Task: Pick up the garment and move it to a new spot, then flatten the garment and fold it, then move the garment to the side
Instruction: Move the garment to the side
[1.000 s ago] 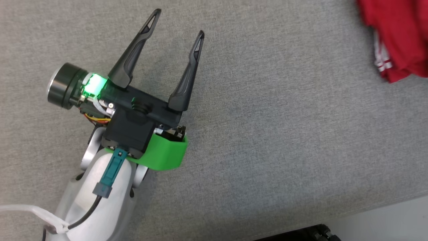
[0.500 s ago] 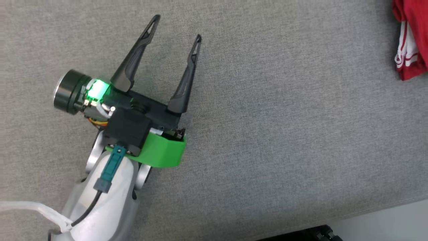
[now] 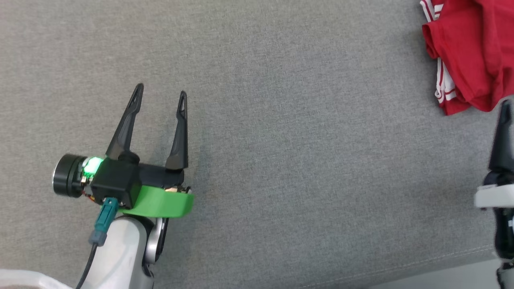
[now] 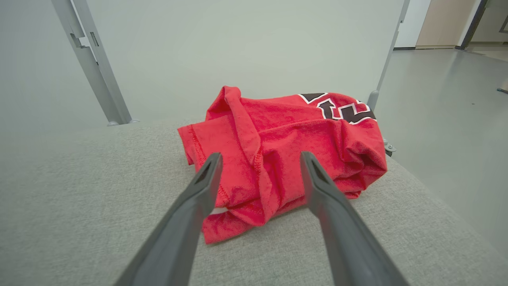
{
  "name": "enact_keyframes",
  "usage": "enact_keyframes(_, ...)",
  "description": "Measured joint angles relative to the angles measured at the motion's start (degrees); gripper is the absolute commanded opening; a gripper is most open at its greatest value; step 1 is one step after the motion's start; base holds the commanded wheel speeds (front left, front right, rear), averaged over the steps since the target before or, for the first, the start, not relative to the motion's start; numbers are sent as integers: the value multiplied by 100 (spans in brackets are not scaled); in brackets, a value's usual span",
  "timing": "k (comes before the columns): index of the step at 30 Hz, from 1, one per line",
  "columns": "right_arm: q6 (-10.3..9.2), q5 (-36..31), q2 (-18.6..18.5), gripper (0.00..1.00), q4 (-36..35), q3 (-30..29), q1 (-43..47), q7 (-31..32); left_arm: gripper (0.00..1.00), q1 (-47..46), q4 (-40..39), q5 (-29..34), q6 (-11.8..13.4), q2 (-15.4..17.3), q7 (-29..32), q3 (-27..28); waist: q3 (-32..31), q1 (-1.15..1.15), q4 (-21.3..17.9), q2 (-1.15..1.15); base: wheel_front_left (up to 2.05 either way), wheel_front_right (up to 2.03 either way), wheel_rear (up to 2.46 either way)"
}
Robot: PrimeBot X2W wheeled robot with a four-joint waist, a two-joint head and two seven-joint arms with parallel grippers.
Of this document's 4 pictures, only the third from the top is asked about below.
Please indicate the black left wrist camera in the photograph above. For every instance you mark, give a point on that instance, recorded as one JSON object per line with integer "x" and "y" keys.
{"x": 116, "y": 180}

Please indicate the white robot torso shell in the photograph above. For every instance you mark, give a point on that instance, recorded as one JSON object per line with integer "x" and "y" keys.
{"x": 28, "y": 281}

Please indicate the red shirt with white sleeves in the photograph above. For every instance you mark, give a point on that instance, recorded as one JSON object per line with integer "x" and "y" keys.
{"x": 474, "y": 48}

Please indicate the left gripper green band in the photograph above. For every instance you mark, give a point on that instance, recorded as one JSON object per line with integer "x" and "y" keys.
{"x": 160, "y": 202}

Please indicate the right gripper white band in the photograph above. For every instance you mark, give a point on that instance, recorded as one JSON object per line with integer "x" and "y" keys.
{"x": 496, "y": 196}

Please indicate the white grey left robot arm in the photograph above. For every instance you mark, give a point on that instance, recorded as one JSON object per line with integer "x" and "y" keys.
{"x": 120, "y": 257}

